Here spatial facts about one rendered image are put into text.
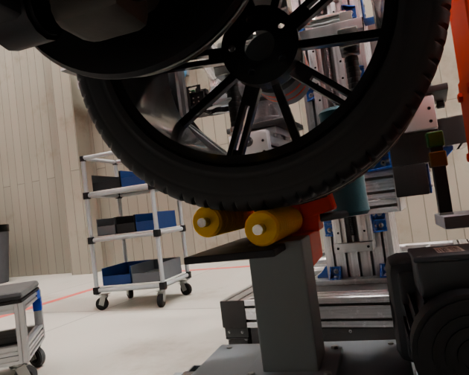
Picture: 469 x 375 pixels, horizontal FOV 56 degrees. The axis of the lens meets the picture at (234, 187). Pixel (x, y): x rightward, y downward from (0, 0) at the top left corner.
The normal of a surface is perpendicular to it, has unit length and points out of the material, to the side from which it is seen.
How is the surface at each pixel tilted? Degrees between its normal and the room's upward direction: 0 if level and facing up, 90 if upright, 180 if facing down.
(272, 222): 90
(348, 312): 90
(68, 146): 90
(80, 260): 90
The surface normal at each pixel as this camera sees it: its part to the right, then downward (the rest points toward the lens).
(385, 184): -0.41, 0.00
